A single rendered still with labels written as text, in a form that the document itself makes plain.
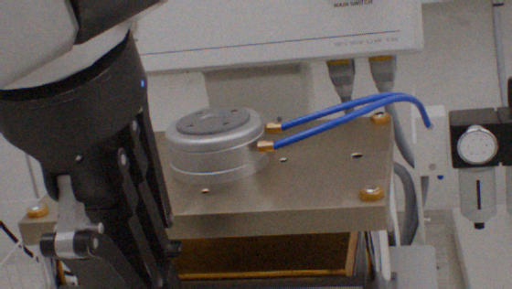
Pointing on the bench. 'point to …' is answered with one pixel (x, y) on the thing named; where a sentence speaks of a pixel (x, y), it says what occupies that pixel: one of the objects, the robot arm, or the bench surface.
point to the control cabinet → (290, 59)
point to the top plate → (270, 173)
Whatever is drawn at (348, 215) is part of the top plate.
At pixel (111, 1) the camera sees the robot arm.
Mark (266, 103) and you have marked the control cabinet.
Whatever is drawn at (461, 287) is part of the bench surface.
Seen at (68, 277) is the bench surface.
